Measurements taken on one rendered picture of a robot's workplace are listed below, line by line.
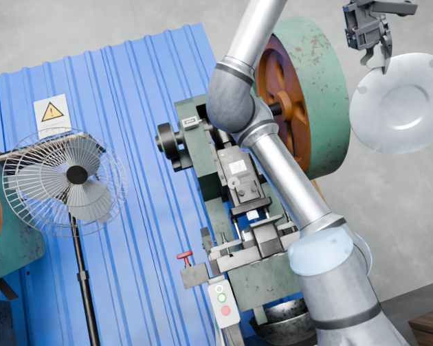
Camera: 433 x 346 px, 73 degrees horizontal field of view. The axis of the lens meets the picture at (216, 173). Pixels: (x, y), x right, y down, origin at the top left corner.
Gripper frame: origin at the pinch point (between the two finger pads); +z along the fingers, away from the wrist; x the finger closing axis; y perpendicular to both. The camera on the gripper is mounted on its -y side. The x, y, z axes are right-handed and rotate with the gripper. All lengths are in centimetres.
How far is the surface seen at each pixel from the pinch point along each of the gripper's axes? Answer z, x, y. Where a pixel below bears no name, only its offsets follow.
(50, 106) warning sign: -19, -191, 212
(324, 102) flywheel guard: 15.0, -28.3, 11.3
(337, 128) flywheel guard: 27.8, -27.4, 9.0
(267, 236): 49, -4, 51
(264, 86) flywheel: 19, -94, 26
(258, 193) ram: 41, -23, 49
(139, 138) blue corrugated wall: 38, -168, 144
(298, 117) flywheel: 28, -52, 19
